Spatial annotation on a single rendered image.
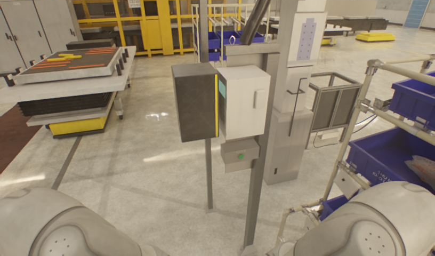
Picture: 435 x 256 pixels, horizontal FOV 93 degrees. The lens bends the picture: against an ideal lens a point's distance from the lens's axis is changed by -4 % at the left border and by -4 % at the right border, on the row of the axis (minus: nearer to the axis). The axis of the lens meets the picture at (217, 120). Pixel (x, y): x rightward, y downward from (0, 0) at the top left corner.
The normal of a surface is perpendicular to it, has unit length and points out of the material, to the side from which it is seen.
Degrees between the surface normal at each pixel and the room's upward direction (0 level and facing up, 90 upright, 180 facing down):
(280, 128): 90
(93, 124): 90
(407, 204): 9
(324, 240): 65
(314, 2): 90
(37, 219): 13
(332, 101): 90
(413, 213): 25
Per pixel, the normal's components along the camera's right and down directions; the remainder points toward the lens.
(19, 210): -0.11, -0.78
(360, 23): 0.26, 0.48
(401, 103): -0.94, 0.27
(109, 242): 0.89, -0.44
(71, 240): -0.05, -0.55
